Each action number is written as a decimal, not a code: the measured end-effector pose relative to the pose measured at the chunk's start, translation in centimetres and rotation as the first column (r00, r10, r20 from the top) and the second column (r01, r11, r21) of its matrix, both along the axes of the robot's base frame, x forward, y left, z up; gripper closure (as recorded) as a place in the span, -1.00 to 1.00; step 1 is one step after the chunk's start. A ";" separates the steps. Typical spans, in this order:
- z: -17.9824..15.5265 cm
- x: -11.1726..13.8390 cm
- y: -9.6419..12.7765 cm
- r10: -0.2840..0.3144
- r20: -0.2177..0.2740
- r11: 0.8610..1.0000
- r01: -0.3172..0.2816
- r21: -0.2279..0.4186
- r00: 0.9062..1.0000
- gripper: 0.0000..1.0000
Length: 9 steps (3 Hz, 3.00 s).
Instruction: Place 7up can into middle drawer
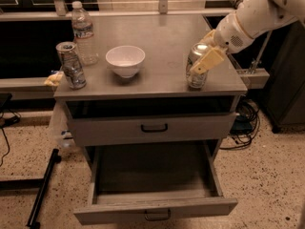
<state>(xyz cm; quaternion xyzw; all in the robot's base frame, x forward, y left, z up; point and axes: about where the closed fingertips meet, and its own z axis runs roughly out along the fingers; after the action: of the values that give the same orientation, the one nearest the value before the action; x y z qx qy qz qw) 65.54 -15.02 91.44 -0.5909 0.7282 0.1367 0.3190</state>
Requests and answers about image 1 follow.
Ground black floor stand bar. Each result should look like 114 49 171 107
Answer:
27 149 61 229

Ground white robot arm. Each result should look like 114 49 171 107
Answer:
190 0 305 74

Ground yellow crumpled bag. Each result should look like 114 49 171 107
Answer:
44 72 63 87

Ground open lower drawer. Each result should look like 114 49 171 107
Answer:
74 141 237 225

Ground bundle of black cables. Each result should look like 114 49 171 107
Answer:
219 98 261 151

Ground closed upper drawer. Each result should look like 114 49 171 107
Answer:
68 113 236 147

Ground clear plastic water bottle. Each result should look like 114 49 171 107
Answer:
71 1 98 65

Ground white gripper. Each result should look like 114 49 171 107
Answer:
190 12 254 74

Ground silver 7up soda can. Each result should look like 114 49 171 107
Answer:
186 43 211 89

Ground white ceramic bowl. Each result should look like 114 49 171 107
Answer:
105 46 146 78

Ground grey drawer cabinet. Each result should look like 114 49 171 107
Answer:
52 13 249 226

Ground clear plastic bag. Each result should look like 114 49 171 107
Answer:
49 103 77 149

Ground tall slim drink can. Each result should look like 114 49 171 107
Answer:
56 41 87 90

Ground black cable on left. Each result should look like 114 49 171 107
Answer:
0 93 22 168

